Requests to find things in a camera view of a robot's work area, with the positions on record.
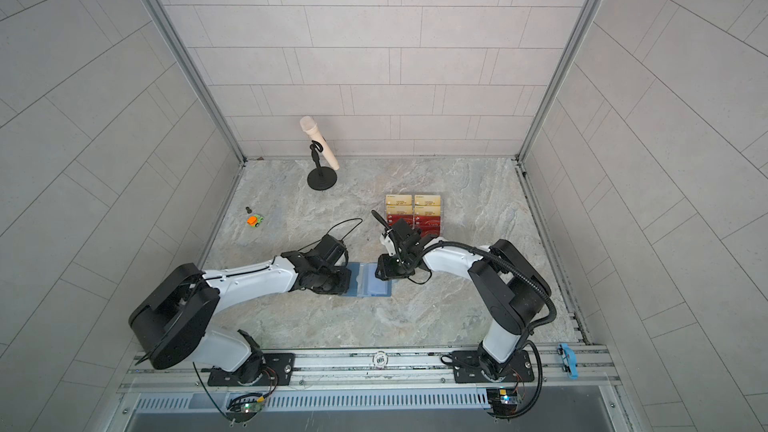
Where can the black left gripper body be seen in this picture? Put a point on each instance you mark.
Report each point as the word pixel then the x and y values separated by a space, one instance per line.
pixel 333 282

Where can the green circuit board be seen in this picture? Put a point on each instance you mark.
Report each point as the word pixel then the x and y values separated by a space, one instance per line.
pixel 243 408
pixel 503 402

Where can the clear acrylic card tray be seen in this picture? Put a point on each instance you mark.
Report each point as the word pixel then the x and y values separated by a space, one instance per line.
pixel 420 211

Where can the left green circuit board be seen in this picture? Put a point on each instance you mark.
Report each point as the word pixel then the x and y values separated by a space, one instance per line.
pixel 243 408

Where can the black microphone stand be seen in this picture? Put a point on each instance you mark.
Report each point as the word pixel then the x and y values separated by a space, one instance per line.
pixel 320 178

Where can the blue clip on rail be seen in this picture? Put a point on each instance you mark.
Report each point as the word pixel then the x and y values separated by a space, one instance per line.
pixel 569 361

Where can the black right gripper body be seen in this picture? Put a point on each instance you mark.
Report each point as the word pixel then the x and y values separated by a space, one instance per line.
pixel 395 267

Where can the aluminium mounting rail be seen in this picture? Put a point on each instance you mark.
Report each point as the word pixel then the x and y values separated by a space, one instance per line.
pixel 377 369

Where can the red vip card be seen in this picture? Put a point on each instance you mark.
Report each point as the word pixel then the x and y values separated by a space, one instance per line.
pixel 426 224

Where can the green orange toy truck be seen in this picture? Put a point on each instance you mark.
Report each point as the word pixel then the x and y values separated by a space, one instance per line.
pixel 255 220

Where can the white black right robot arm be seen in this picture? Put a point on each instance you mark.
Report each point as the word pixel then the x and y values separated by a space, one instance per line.
pixel 516 295

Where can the right green circuit board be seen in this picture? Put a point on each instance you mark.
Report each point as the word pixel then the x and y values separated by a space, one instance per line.
pixel 503 402

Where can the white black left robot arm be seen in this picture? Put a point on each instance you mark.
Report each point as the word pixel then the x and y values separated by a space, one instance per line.
pixel 173 324

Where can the cream microphone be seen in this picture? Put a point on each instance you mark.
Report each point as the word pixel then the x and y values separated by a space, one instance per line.
pixel 311 129

